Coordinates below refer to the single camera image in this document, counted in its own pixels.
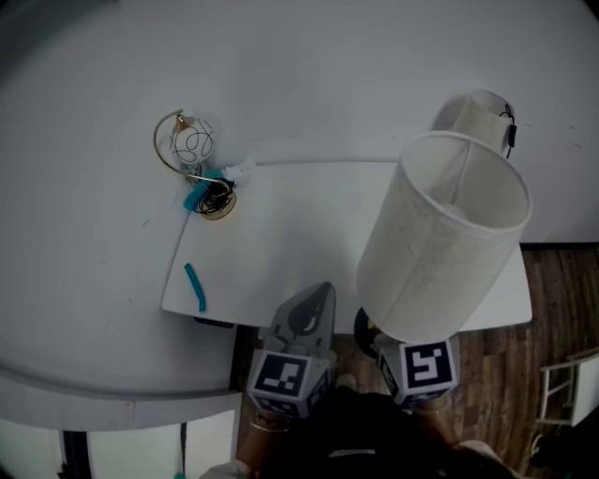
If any person's left forearm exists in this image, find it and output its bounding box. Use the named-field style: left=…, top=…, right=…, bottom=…
left=236, top=411, right=294, bottom=469

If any white desk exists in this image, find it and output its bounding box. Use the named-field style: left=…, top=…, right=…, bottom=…
left=161, top=161, right=534, bottom=336

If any gold wrist bracelet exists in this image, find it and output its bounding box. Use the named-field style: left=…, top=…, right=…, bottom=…
left=250, top=414, right=291, bottom=434

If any large white shade lamp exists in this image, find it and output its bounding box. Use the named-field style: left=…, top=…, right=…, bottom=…
left=354, top=130, right=533, bottom=361

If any coiled black cable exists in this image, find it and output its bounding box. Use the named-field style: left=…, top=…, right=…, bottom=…
left=198, top=180, right=233, bottom=214

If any teal strip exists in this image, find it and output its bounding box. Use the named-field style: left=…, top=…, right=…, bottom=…
left=183, top=262, right=208, bottom=313

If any black window frame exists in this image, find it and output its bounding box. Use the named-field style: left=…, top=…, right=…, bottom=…
left=58, top=420, right=188, bottom=479

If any small black base table lamp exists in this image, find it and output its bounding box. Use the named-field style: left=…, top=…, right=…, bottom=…
left=451, top=89, right=519, bottom=160

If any person's right forearm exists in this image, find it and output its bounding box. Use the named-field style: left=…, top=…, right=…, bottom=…
left=411, top=397, right=462, bottom=450

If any person's black clothing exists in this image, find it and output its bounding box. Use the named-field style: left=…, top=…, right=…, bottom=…
left=252, top=387, right=469, bottom=479

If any black bag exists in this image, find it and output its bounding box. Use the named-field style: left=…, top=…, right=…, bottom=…
left=531, top=432, right=599, bottom=472

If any white chair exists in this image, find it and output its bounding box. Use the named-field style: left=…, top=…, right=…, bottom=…
left=535, top=345, right=599, bottom=428

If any gold arc globe lamp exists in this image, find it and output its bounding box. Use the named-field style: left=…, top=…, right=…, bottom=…
left=153, top=109, right=239, bottom=221

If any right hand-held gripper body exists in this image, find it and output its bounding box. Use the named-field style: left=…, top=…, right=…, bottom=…
left=376, top=337, right=459, bottom=406

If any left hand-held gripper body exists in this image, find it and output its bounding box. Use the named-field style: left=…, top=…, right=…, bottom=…
left=246, top=329, right=338, bottom=419

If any crumpled teal tape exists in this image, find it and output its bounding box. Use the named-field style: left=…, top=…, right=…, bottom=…
left=181, top=170, right=224, bottom=212

